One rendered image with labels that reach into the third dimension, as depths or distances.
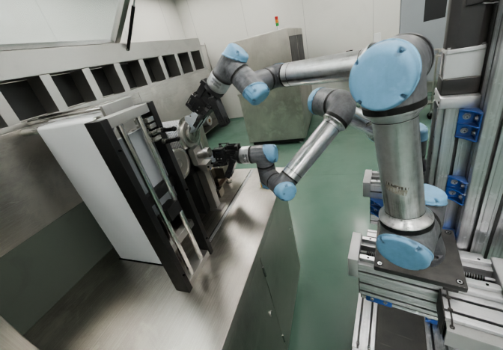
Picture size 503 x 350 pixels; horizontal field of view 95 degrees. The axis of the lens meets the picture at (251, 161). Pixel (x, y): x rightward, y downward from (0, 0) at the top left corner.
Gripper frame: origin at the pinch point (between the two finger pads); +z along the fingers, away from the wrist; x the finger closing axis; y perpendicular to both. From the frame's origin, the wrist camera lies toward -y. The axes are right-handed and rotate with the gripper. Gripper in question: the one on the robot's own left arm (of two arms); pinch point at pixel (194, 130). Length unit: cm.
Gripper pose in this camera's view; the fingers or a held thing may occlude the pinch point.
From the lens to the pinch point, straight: 94.6
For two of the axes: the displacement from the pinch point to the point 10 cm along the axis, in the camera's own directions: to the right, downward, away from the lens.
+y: -7.6, -6.4, -0.9
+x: -3.1, 4.8, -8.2
